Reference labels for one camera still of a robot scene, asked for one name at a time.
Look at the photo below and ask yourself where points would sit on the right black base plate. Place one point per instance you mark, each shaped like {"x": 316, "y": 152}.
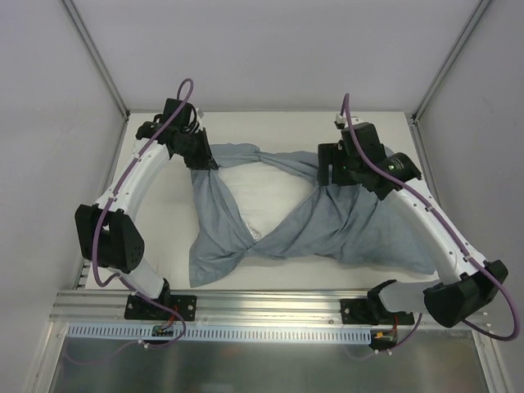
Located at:
{"x": 364, "y": 312}

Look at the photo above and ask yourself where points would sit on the grey-blue pillowcase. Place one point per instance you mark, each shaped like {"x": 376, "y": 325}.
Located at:
{"x": 347, "y": 224}

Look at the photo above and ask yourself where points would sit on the white slotted cable duct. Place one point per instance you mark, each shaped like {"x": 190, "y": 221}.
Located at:
{"x": 152, "y": 332}

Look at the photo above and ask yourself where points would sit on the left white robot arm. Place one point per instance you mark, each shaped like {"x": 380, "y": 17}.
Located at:
{"x": 106, "y": 230}

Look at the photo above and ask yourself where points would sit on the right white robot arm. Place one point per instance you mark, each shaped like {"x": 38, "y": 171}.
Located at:
{"x": 467, "y": 281}

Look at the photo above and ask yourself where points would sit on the aluminium mounting rail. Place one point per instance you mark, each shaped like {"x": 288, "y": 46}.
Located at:
{"x": 312, "y": 309}

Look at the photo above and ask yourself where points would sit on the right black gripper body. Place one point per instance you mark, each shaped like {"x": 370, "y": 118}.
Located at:
{"x": 327, "y": 166}

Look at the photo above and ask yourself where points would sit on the white pillow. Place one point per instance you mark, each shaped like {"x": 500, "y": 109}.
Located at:
{"x": 267, "y": 191}

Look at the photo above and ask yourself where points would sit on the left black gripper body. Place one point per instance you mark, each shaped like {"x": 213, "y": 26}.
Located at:
{"x": 201, "y": 153}

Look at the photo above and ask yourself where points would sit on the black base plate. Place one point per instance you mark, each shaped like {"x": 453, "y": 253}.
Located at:
{"x": 364, "y": 312}
{"x": 177, "y": 306}

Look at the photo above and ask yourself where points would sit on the left aluminium frame post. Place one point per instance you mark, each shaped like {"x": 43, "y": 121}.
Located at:
{"x": 72, "y": 12}

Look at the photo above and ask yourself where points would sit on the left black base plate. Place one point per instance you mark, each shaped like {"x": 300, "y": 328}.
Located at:
{"x": 177, "y": 306}

